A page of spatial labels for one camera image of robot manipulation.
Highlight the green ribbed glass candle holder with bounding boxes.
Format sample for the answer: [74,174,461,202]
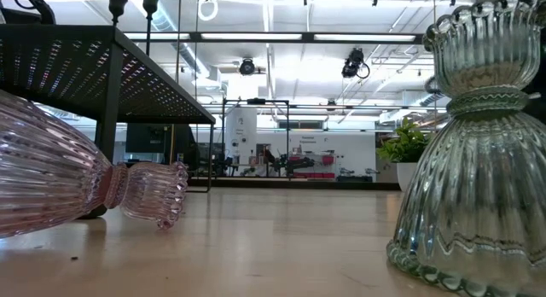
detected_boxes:
[386,0,546,297]

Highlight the pink ribbed glass candle holder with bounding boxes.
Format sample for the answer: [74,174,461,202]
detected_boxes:
[0,90,189,240]

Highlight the red storage bins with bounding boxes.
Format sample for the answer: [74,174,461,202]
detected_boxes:
[289,154,336,179]

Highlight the black round ceiling fixture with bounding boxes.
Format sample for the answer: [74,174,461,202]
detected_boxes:
[237,56,257,77]

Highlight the dark cabinet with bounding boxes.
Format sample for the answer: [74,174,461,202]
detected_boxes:
[125,122,198,166]

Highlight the small green potted plant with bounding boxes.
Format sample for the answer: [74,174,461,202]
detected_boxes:
[375,116,432,192]

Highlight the black overhead light bar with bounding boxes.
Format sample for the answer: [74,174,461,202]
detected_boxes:
[121,31,426,45]

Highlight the black perforated metal shelf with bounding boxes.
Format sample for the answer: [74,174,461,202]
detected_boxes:
[0,23,217,220]

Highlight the distant black frame stand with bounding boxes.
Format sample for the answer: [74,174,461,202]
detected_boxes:
[220,97,292,179]

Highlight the black overhead camera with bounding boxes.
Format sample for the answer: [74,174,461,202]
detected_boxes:
[340,47,371,80]

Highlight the white hanging cable loop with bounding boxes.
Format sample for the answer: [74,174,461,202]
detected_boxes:
[197,0,219,22]

